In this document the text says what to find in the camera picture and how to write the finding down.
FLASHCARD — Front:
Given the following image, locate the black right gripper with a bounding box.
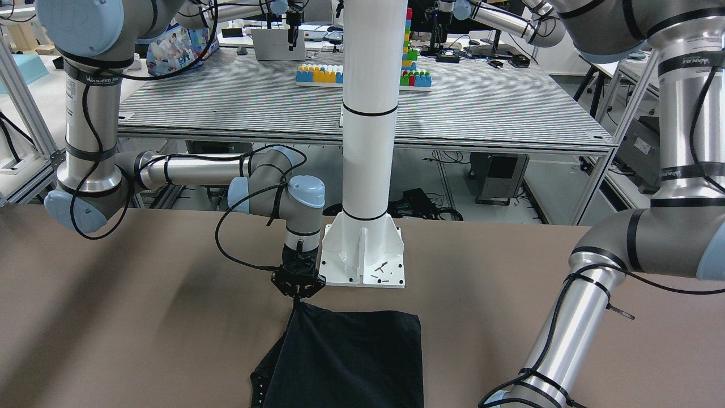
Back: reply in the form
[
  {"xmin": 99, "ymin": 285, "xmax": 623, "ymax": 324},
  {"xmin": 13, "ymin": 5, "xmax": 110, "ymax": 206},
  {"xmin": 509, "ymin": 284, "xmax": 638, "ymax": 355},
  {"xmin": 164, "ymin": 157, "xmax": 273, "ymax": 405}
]
[{"xmin": 270, "ymin": 247, "xmax": 326, "ymax": 299}]

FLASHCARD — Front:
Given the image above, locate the black t-shirt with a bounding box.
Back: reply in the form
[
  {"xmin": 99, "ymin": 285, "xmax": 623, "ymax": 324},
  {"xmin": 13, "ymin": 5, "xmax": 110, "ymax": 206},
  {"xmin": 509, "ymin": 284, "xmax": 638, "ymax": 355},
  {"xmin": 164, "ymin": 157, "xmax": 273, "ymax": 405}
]
[{"xmin": 250, "ymin": 303, "xmax": 424, "ymax": 407}]

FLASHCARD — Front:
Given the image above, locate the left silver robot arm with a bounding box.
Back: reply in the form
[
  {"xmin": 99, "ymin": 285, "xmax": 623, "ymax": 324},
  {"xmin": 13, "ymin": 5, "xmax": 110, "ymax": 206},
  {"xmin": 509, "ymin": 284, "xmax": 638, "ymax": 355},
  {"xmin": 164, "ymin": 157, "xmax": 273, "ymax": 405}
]
[{"xmin": 479, "ymin": 1, "xmax": 723, "ymax": 407}]

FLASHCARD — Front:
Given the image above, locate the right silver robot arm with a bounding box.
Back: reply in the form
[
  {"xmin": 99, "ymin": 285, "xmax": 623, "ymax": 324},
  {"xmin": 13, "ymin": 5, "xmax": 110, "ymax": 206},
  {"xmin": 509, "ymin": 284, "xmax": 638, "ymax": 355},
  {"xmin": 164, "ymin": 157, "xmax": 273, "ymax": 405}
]
[{"xmin": 35, "ymin": 1, "xmax": 326, "ymax": 300}]

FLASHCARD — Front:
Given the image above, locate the coloured toy block row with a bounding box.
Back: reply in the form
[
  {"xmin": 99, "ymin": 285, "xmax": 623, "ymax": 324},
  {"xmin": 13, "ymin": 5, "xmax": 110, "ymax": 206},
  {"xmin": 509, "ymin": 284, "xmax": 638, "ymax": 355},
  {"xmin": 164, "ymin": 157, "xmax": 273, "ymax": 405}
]
[{"xmin": 295, "ymin": 63, "xmax": 344, "ymax": 87}]

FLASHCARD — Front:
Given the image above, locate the coloured toy block tower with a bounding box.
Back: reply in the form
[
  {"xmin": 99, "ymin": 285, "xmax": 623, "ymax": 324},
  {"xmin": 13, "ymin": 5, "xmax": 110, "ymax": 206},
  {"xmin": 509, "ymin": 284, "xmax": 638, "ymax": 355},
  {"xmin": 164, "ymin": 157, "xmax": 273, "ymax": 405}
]
[{"xmin": 399, "ymin": 7, "xmax": 433, "ymax": 91}]

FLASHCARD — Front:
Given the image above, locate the striped metal work table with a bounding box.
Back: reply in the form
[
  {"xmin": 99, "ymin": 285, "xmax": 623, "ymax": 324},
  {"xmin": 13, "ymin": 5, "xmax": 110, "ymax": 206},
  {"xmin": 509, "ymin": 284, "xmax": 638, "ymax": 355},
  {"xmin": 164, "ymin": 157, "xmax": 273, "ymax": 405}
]
[{"xmin": 113, "ymin": 46, "xmax": 619, "ymax": 224}]

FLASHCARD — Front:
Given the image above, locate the colourful toy package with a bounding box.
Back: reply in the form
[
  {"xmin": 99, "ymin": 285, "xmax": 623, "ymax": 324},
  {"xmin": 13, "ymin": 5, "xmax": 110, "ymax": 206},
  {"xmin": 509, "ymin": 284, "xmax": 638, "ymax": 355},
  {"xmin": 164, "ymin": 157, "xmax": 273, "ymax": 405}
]
[{"xmin": 147, "ymin": 24, "xmax": 219, "ymax": 77}]

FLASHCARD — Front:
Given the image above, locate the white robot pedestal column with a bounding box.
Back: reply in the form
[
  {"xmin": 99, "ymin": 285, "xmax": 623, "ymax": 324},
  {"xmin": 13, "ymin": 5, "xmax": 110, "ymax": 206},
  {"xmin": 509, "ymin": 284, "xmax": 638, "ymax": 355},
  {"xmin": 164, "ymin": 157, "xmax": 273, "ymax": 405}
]
[{"xmin": 319, "ymin": 1, "xmax": 407, "ymax": 288}]

